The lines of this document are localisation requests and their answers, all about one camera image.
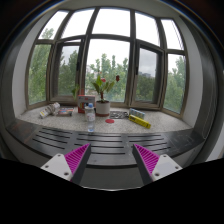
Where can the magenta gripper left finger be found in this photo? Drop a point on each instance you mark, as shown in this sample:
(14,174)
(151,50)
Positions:
(70,166)

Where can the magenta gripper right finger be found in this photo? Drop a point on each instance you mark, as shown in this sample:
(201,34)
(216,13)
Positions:
(152,166)

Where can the clear plastic water bottle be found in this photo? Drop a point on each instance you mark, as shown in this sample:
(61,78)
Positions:
(90,116)

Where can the dark slatted radiator cover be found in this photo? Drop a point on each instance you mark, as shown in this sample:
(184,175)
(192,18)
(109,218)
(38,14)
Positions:
(107,149)

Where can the yellow rectangular box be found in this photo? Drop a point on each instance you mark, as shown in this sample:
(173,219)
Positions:
(139,121)

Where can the light blue small box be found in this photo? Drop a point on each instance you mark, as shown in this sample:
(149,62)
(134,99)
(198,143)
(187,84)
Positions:
(137,113)

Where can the colourful flat packet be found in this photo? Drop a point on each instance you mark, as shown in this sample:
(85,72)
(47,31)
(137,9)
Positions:
(65,112)

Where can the red round lid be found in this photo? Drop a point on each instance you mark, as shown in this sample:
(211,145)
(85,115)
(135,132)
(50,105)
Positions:
(109,121)

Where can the grey patterned flat packet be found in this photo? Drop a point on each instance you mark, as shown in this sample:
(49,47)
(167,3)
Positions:
(118,115)

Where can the potted plant in white pot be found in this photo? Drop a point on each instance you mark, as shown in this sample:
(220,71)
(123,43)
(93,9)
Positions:
(102,86)

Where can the red and white box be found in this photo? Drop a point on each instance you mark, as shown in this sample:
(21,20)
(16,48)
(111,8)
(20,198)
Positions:
(83,101)

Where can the brown window frame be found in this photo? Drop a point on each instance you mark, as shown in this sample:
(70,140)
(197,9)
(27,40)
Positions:
(74,46)

